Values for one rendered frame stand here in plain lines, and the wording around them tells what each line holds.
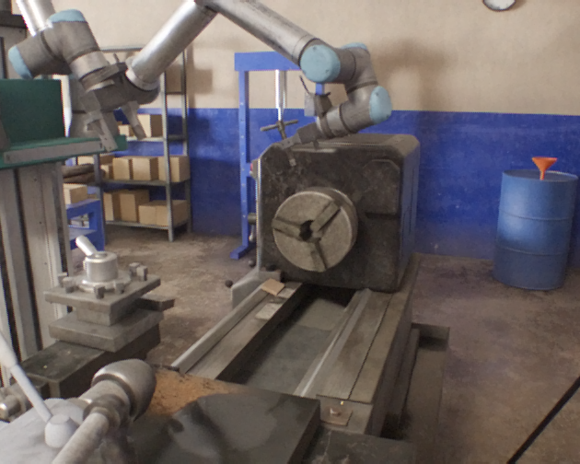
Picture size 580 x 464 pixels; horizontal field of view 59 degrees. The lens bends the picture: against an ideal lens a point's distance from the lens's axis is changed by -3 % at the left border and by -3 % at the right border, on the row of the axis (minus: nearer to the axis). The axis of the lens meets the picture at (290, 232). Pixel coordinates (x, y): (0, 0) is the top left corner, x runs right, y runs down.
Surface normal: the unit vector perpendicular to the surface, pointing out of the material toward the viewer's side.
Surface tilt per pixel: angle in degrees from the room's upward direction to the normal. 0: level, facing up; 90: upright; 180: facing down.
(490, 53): 90
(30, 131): 90
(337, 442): 0
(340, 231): 90
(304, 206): 90
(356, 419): 0
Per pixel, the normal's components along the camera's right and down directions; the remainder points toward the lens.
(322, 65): -0.55, 0.26
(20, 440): 0.00, -0.97
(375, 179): -0.33, 0.25
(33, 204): 0.89, 0.12
